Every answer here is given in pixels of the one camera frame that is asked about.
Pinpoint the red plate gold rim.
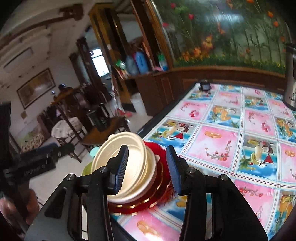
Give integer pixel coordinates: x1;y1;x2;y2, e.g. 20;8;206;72
108;142;174;215

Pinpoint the beige ribbed bowl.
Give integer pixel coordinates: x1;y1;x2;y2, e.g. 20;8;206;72
91;132;159;204

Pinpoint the person's left hand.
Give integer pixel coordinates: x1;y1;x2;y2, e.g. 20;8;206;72
1;189;40;230

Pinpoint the wooden chair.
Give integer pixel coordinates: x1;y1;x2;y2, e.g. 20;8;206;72
49;84;112;163

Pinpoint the colourful patterned tablecloth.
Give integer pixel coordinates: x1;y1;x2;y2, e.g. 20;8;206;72
111;83;296;241

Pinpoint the small black device on table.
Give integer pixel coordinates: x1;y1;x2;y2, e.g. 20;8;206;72
199;79;211;91

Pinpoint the blue plastic jug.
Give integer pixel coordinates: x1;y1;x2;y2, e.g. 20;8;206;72
135;51;149;74

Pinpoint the stainless steel electric kettle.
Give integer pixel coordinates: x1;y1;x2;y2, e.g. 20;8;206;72
282;43;296;111

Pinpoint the wooden shelf cabinet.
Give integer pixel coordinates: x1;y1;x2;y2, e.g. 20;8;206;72
88;1;174;115

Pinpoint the flower painting glass panel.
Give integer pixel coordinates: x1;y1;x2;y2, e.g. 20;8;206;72
152;0;290;74

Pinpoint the framed wall picture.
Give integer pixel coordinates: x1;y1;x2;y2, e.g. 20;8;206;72
16;68;56;109

